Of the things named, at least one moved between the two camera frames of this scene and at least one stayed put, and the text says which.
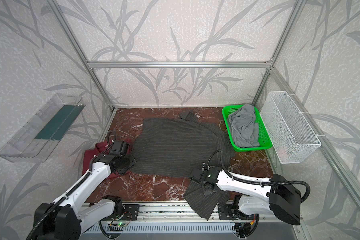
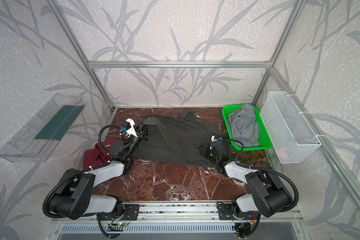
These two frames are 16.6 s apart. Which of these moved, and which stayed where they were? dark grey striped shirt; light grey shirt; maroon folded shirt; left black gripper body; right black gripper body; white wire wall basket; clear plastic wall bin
Moved: dark grey striped shirt; right black gripper body; left black gripper body
Stayed: clear plastic wall bin; light grey shirt; white wire wall basket; maroon folded shirt
